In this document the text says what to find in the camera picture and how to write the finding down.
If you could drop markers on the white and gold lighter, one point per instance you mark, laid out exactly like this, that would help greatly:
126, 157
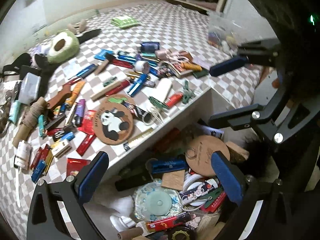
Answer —
61, 148

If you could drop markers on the blue lighter in drawer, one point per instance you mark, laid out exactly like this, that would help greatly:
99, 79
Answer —
159, 166

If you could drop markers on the small red lighter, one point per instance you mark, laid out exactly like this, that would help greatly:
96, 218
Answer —
83, 147

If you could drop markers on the red snack packet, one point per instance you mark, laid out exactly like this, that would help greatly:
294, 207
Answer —
87, 123

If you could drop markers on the teal metallic box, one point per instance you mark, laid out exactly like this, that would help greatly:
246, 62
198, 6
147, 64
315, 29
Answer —
199, 74

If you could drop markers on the green avocado plush cushion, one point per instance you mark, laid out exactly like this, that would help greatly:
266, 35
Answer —
64, 46

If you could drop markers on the red phone number lighter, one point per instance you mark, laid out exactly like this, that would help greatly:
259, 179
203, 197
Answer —
36, 158

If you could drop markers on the pink scissors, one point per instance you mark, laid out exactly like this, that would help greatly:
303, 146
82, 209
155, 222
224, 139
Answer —
168, 55

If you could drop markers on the panda wooden coaster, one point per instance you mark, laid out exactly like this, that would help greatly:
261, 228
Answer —
112, 123

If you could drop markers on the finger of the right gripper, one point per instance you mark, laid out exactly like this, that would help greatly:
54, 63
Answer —
228, 66

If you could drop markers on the engraved round wooden coaster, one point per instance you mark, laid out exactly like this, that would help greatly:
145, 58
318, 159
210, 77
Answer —
199, 152

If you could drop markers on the dark blue cylindrical can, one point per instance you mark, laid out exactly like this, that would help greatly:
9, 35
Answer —
149, 47

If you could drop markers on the red flat box in drawer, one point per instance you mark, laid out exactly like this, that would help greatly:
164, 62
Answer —
168, 223

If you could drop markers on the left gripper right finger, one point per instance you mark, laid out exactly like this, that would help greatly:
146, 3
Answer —
230, 177

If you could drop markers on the yellow orange tube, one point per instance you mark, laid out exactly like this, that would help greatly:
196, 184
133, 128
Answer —
191, 66

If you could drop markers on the white drawer box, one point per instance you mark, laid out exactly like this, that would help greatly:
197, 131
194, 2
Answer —
166, 142

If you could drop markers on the purple lighter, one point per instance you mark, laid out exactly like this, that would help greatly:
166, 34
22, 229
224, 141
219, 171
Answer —
79, 113

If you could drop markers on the black gold round tin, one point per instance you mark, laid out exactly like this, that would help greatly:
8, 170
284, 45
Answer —
181, 233

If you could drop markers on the beige wooden block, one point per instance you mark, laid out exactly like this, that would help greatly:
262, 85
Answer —
162, 90

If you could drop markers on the green wet wipes pack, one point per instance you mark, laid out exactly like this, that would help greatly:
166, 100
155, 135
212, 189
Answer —
124, 22

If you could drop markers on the clear tape roll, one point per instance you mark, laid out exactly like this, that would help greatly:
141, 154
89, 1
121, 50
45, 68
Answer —
142, 66

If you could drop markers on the playing card box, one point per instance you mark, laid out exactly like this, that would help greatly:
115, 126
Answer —
178, 71

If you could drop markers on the clear plastic storage bin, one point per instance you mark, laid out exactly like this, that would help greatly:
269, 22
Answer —
224, 34

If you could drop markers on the brown leather sheath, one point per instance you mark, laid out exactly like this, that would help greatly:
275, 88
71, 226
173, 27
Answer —
60, 97

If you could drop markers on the teal lighter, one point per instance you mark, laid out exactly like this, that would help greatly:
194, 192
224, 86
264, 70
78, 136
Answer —
41, 124

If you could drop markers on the red cigarette box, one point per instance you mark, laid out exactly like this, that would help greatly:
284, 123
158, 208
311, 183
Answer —
74, 166

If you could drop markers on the cardboard tube with rope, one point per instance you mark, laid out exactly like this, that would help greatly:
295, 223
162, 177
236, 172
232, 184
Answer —
29, 121

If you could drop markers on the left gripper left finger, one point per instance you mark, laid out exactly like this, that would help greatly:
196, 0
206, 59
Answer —
90, 176

